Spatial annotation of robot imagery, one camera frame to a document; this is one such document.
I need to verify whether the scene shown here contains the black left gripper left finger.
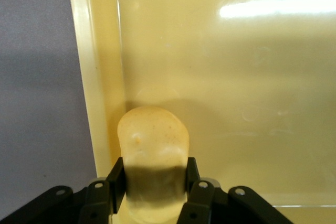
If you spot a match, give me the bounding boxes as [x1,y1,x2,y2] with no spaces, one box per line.
[0,156,127,224]

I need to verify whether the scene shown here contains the yellow potato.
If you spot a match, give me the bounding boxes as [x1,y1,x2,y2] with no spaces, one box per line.
[117,105,191,222]

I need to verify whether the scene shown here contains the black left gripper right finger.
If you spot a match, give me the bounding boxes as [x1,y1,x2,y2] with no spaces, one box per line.
[176,156,295,224]

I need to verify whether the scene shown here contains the table cover mat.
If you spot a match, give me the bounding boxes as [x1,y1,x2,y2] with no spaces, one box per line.
[0,0,99,217]

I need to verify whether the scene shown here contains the yellow plastic tray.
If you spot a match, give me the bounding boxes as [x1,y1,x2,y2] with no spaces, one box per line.
[68,0,336,224]

